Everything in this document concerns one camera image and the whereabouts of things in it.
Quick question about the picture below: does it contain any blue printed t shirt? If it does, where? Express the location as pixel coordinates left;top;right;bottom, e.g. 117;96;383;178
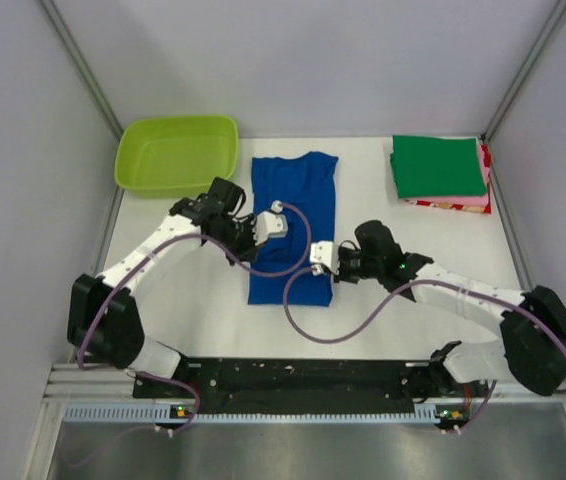
247;152;339;307

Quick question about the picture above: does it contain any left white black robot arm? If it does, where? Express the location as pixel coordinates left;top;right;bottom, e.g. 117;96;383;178
67;178;280;397

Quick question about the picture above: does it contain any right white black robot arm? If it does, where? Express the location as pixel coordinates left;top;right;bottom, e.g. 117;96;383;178
335;220;566;396

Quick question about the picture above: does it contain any lime green plastic tub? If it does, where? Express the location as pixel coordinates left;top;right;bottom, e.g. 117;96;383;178
114;115;239;198

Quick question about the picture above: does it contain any folded green t shirt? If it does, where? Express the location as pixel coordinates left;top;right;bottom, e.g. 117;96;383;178
390;135;487;199

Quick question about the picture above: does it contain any folded red patterned t shirt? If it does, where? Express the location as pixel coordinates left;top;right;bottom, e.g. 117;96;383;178
405;143;492;214

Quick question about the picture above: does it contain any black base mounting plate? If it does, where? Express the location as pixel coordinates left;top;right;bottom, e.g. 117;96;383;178
131;355;492;416

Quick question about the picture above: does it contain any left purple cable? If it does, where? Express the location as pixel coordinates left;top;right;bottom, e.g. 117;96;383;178
75;201;313;441

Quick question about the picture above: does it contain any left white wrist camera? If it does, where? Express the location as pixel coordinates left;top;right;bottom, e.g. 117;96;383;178
254;201;288;245

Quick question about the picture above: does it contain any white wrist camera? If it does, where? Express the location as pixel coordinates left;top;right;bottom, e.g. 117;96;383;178
254;201;288;245
309;241;340;276

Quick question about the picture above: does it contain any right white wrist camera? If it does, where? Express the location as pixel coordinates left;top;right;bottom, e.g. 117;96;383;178
309;241;340;276

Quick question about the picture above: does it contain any grey slotted cable duct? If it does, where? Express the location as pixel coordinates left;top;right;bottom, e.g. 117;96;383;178
63;403;467;429

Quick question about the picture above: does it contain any aluminium frame rail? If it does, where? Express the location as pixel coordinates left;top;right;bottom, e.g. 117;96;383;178
43;364;566;403

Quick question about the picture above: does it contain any left aluminium corner post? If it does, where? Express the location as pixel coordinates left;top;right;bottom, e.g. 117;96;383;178
35;0;123;140

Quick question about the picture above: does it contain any aluminium corner post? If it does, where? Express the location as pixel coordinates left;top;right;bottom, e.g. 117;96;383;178
35;0;123;140
480;0;566;143

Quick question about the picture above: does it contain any right aluminium corner post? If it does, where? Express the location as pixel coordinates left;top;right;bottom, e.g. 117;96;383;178
480;0;566;143

